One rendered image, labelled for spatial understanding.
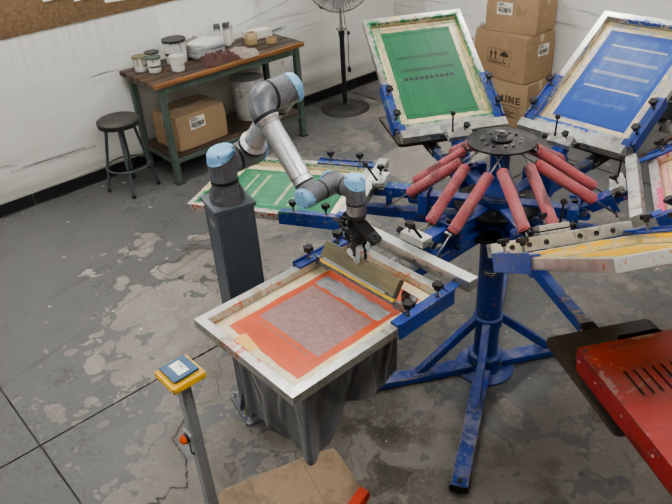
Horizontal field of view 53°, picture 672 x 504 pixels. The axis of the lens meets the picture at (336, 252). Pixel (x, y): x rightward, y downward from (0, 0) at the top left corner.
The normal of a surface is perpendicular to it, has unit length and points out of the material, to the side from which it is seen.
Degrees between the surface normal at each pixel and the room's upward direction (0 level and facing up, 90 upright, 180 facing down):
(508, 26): 91
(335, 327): 0
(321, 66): 90
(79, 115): 90
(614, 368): 0
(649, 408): 0
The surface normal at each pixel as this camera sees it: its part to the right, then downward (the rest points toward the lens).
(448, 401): -0.06, -0.84
